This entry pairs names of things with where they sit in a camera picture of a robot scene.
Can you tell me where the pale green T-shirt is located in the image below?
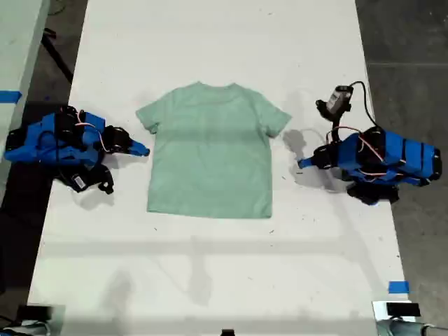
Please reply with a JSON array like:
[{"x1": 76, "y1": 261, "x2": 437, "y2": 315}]
[{"x1": 135, "y1": 81, "x2": 293, "y2": 220}]

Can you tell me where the black stand leg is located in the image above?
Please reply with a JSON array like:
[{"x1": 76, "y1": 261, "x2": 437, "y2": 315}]
[{"x1": 41, "y1": 29, "x2": 74, "y2": 83}]

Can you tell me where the pale side table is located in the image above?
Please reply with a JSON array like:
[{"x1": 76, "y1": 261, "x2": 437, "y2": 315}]
[{"x1": 0, "y1": 0, "x2": 52, "y2": 206}]

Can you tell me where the white plate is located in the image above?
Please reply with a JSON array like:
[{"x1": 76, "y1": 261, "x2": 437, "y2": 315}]
[{"x1": 372, "y1": 300, "x2": 417, "y2": 323}]

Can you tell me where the small black box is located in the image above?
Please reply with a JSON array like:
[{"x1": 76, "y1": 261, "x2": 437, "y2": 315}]
[
  {"x1": 16, "y1": 305, "x2": 53, "y2": 321},
  {"x1": 386, "y1": 302, "x2": 421, "y2": 318}
]

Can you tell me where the grey blue object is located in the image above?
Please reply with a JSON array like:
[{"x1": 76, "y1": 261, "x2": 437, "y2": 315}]
[
  {"x1": 0, "y1": 320, "x2": 53, "y2": 336},
  {"x1": 376, "y1": 318, "x2": 448, "y2": 336}
]

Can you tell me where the black camera stalk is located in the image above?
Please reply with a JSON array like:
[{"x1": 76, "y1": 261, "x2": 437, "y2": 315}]
[{"x1": 328, "y1": 117, "x2": 342, "y2": 144}]

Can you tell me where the black camera box, ring mount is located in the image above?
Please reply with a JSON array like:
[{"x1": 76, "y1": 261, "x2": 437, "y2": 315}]
[{"x1": 68, "y1": 164, "x2": 115, "y2": 195}]

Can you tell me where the black camera box, grey face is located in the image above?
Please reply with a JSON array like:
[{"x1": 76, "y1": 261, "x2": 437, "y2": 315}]
[{"x1": 314, "y1": 85, "x2": 354, "y2": 122}]

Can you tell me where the black camera cable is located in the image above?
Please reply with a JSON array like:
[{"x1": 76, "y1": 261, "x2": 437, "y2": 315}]
[{"x1": 349, "y1": 80, "x2": 379, "y2": 127}]

